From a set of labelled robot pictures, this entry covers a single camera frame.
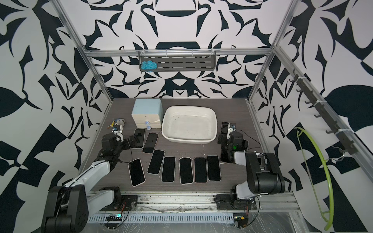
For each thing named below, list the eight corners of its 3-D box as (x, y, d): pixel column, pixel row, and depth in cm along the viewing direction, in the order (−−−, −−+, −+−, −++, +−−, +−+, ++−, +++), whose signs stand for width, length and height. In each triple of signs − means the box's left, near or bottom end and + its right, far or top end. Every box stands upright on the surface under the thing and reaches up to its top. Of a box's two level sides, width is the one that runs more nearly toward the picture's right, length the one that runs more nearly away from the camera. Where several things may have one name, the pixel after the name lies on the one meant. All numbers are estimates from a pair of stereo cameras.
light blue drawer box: (137, 129, 103) (130, 116, 91) (141, 112, 112) (135, 99, 101) (162, 129, 103) (159, 116, 91) (164, 113, 112) (161, 99, 101)
